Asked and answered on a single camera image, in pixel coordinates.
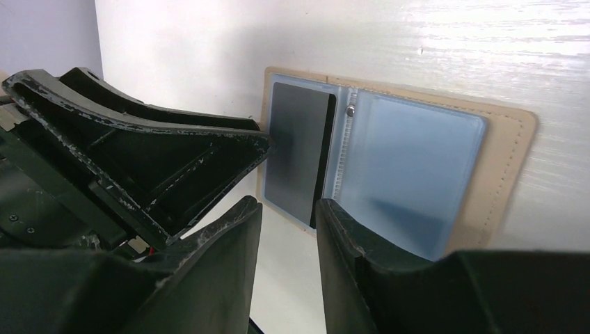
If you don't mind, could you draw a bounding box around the beige card holder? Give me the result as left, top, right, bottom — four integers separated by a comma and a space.
257, 67, 539, 260

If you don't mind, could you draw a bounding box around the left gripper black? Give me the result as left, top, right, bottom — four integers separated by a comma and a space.
1, 70, 272, 258

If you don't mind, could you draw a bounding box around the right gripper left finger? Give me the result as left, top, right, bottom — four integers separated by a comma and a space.
1, 196, 262, 333

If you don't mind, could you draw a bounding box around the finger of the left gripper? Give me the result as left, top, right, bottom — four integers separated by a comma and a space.
59, 67, 260, 131

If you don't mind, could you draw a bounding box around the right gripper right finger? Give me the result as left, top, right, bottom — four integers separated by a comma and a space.
315, 199, 589, 333

